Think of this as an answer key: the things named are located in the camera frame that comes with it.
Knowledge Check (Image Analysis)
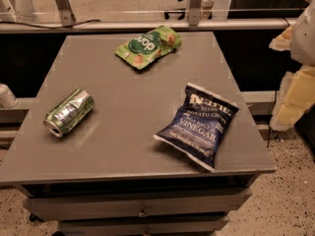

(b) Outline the grey drawer cabinet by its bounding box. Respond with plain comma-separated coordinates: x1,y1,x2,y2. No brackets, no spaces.
0,32,275,236

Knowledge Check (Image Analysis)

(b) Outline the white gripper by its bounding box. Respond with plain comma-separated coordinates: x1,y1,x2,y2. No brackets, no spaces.
269,1,315,131

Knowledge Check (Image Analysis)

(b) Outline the white cylinder at left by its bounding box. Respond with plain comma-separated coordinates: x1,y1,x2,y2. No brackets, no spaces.
0,84,18,108

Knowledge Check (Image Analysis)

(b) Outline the grey metal frame rail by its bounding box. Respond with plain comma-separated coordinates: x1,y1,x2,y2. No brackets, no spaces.
0,0,315,34

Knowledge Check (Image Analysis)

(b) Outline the green soda can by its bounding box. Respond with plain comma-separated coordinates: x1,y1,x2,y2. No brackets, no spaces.
43,88,95,138

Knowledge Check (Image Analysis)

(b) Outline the blue potato chip bag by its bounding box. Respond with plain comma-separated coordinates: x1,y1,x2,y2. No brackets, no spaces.
154,83,239,172

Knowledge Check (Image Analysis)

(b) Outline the black cable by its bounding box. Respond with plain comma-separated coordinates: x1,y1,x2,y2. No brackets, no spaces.
0,19,102,30

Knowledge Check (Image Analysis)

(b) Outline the green rice chip bag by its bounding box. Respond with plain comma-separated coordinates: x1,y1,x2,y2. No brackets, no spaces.
115,26,182,70

